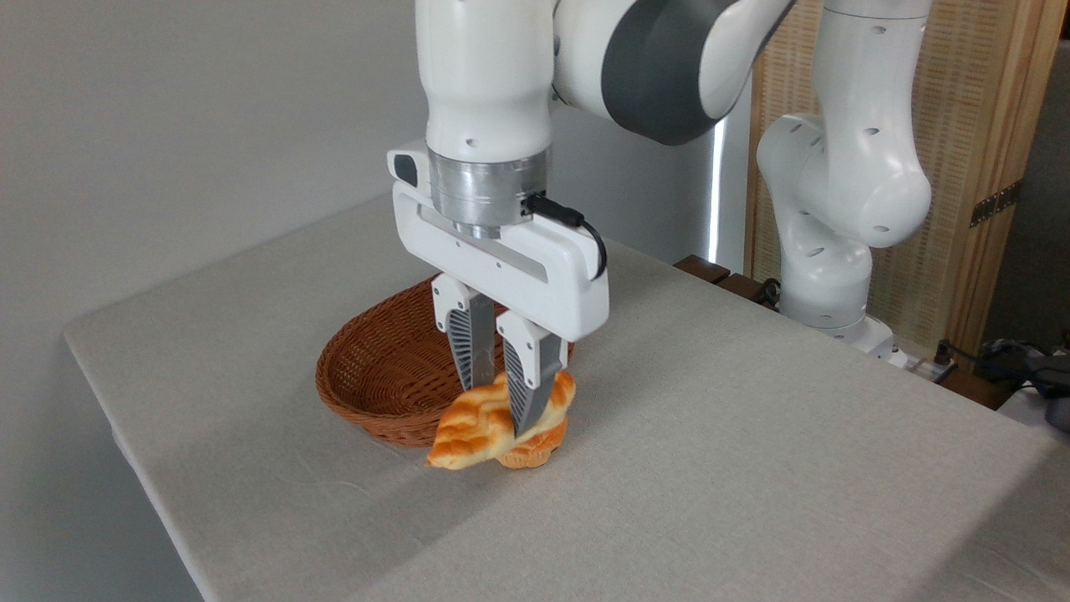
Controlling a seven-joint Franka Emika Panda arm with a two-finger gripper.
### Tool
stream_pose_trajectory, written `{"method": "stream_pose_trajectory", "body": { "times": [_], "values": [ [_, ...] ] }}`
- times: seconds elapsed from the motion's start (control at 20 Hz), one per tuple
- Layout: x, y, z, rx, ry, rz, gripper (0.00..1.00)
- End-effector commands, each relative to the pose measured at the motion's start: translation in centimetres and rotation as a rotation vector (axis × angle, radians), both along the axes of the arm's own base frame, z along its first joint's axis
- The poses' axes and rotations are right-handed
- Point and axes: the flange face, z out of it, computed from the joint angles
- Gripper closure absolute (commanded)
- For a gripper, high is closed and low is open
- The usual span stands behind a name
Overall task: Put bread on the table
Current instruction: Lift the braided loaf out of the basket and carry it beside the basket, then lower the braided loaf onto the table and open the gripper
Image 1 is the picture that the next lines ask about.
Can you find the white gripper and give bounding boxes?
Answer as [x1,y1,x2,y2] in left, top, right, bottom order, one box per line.
[387,140,611,438]

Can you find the braided golden bread loaf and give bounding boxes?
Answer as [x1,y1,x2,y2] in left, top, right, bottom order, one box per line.
[425,370,578,471]

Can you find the orange muffin shaped bread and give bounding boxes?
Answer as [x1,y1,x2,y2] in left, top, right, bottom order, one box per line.
[497,416,569,470]

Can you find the brown wicker basket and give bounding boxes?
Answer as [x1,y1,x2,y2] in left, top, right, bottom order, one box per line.
[315,276,578,448]

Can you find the dark brown wooden block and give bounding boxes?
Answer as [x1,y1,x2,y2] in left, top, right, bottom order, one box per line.
[674,254,732,285]
[716,273,767,304]

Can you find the beige tablecloth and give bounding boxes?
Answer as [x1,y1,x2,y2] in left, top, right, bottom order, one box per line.
[63,196,1070,602]

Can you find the dark metal hinge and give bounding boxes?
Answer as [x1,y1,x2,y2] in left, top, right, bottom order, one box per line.
[970,179,1023,228]

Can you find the wooden rattan folding screen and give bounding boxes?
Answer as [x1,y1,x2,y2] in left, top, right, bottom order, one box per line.
[746,0,1070,360]

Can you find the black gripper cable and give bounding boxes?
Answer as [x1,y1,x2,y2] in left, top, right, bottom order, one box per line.
[522,194,609,281]

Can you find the black device with cables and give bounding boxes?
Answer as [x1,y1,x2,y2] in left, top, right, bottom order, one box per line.
[932,333,1070,433]

